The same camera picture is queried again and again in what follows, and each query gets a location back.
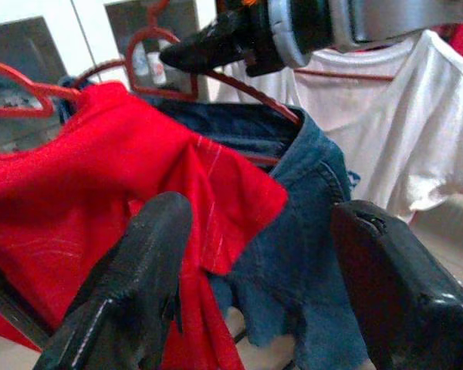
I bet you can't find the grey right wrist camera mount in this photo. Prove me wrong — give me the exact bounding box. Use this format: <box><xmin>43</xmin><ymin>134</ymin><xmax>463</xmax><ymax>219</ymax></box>
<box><xmin>267</xmin><ymin>0</ymin><xmax>313</xmax><ymax>69</ymax></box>

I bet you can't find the red fabric garment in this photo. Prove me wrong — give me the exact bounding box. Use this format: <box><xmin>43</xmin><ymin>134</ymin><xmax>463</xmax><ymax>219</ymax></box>
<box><xmin>0</xmin><ymin>80</ymin><xmax>290</xmax><ymax>370</ymax></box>

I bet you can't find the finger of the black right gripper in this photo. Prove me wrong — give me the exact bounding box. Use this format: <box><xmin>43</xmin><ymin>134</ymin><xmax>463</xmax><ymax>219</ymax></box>
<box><xmin>204</xmin><ymin>9</ymin><xmax>256</xmax><ymax>35</ymax></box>
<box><xmin>158</xmin><ymin>26</ymin><xmax>256</xmax><ymax>74</ymax></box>

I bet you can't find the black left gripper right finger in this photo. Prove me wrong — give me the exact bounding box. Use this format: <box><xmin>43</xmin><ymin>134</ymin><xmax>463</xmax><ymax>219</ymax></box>
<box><xmin>329</xmin><ymin>199</ymin><xmax>463</xmax><ymax>370</ymax></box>

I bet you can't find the white hung T-shirt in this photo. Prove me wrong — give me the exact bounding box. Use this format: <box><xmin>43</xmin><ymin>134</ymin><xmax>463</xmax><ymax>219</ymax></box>
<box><xmin>215</xmin><ymin>29</ymin><xmax>463</xmax><ymax>224</ymax></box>

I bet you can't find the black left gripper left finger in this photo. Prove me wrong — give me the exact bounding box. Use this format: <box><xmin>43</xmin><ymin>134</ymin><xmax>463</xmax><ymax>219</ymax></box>
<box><xmin>32</xmin><ymin>191</ymin><xmax>194</xmax><ymax>370</ymax></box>

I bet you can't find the red wire hanger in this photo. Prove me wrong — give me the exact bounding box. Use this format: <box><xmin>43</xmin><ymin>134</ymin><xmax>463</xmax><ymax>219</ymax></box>
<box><xmin>71</xmin><ymin>0</ymin><xmax>306</xmax><ymax>167</ymax></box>
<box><xmin>292</xmin><ymin>67</ymin><xmax>395</xmax><ymax>82</ymax></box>
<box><xmin>0</xmin><ymin>57</ymin><xmax>84</xmax><ymax>119</ymax></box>

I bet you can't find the blue denim garment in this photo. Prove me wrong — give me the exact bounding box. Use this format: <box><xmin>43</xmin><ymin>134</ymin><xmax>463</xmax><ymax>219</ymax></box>
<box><xmin>57</xmin><ymin>76</ymin><xmax>371</xmax><ymax>370</ymax></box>

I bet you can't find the black rack bar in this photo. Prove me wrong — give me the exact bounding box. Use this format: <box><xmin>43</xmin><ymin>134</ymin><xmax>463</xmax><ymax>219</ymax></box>
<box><xmin>0</xmin><ymin>254</ymin><xmax>53</xmax><ymax>350</ymax></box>

